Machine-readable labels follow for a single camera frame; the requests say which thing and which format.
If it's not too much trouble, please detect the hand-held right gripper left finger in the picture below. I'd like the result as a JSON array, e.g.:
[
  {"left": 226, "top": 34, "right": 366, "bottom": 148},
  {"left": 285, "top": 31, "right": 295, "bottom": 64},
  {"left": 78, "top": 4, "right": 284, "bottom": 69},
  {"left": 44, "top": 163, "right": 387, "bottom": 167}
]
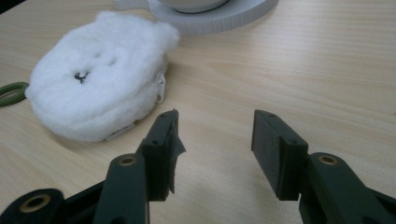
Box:
[{"left": 93, "top": 108, "right": 187, "bottom": 224}]

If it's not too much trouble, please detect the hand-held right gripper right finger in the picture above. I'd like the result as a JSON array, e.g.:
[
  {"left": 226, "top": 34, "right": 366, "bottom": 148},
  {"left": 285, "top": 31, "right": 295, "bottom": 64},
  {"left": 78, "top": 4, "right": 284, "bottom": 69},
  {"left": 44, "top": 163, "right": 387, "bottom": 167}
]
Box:
[{"left": 250, "top": 109, "right": 396, "bottom": 224}]

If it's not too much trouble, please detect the white round base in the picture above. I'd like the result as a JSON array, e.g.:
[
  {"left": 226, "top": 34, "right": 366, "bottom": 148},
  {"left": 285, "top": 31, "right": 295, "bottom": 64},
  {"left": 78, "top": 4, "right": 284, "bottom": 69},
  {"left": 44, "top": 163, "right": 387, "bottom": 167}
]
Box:
[{"left": 112, "top": 0, "right": 280, "bottom": 36}]

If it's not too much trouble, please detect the green hair tie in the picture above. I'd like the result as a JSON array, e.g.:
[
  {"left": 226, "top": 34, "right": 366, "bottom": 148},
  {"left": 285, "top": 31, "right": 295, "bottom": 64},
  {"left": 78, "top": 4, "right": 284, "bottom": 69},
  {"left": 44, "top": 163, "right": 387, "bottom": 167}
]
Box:
[{"left": 0, "top": 81, "right": 30, "bottom": 108}]

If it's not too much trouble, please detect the white fluffy zipper pouch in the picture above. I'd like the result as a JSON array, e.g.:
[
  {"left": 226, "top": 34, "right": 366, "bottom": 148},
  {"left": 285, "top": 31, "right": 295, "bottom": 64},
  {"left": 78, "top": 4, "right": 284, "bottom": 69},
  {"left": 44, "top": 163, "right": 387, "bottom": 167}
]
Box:
[{"left": 24, "top": 10, "right": 181, "bottom": 144}]

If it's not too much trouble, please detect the white bowl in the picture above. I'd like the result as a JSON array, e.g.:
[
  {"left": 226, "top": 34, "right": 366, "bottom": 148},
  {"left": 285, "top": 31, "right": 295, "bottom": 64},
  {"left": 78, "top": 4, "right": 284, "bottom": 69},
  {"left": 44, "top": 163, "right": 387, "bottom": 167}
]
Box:
[{"left": 158, "top": 0, "right": 231, "bottom": 14}]

